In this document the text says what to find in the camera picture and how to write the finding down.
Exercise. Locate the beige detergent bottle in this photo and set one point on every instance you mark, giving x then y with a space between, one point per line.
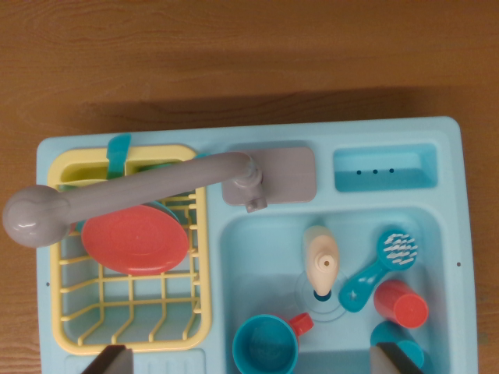
319 249

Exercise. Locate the teal toy plate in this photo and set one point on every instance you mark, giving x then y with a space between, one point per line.
167 208

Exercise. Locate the red toy plate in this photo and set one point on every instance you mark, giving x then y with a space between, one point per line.
132 241

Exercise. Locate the yellow dish rack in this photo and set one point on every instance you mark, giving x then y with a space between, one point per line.
156 151

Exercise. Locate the light blue toy sink unit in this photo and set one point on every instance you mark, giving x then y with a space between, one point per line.
273 134

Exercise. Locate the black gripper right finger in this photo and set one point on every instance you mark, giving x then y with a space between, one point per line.
390 360

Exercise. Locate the teal toy cup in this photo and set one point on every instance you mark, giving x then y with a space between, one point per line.
384 333

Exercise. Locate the teal dish brush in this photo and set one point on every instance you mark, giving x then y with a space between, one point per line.
358 288

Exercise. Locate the grey toy faucet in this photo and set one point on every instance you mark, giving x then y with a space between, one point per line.
156 183

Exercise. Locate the red toy cup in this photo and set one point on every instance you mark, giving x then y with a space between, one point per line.
401 305

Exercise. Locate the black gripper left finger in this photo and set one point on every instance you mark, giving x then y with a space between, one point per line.
115 362

